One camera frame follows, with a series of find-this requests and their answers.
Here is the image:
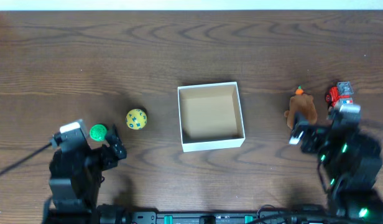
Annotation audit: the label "brown plush bear toy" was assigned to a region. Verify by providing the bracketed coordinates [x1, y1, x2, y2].
[284, 86, 318, 129]

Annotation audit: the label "red toy car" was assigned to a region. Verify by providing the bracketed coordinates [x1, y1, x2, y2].
[325, 82, 354, 108]

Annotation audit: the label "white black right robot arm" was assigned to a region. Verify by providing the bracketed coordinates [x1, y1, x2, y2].
[289, 112, 383, 223]

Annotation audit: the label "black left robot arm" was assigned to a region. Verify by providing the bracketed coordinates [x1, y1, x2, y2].
[42, 122, 131, 223]

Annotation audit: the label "green ribbed ball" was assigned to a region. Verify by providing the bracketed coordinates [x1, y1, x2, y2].
[90, 124, 108, 142]

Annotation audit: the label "yellow ball blue letters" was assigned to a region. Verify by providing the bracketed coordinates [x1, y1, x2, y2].
[126, 109, 147, 130]

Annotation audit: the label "white cardboard box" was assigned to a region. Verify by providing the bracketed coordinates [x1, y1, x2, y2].
[177, 82, 246, 152]

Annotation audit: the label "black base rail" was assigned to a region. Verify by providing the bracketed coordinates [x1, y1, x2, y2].
[98, 204, 331, 224]

